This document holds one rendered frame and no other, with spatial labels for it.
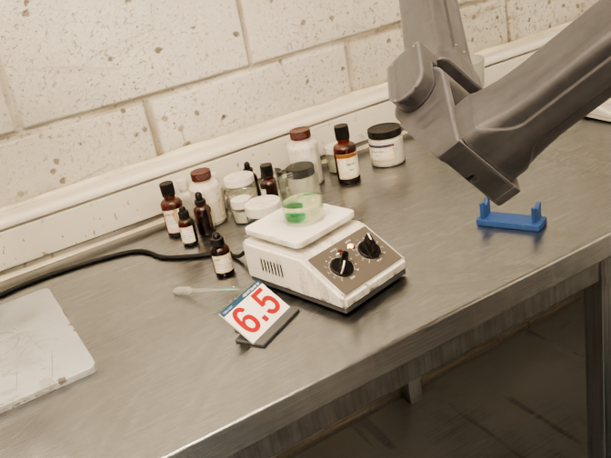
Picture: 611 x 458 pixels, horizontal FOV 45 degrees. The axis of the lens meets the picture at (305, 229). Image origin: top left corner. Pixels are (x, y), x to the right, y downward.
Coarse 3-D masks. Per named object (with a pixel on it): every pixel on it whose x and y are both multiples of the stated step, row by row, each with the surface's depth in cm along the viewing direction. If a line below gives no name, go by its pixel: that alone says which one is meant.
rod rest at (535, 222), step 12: (480, 204) 112; (540, 204) 109; (480, 216) 113; (492, 216) 113; (504, 216) 113; (516, 216) 112; (528, 216) 111; (540, 216) 110; (516, 228) 110; (528, 228) 109; (540, 228) 108
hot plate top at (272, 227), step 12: (324, 204) 109; (276, 216) 108; (336, 216) 104; (348, 216) 104; (252, 228) 106; (264, 228) 105; (276, 228) 104; (288, 228) 103; (300, 228) 103; (312, 228) 102; (324, 228) 101; (276, 240) 101; (288, 240) 100; (300, 240) 99; (312, 240) 100
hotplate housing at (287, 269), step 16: (352, 224) 105; (256, 240) 106; (320, 240) 102; (336, 240) 102; (256, 256) 106; (272, 256) 103; (288, 256) 100; (304, 256) 99; (256, 272) 107; (272, 272) 104; (288, 272) 101; (304, 272) 99; (384, 272) 100; (400, 272) 102; (288, 288) 103; (304, 288) 100; (320, 288) 97; (336, 288) 96; (368, 288) 98; (336, 304) 96; (352, 304) 97
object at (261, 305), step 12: (264, 288) 100; (252, 300) 98; (264, 300) 99; (276, 300) 100; (240, 312) 96; (252, 312) 97; (264, 312) 98; (276, 312) 99; (240, 324) 94; (252, 324) 95; (264, 324) 96; (252, 336) 94
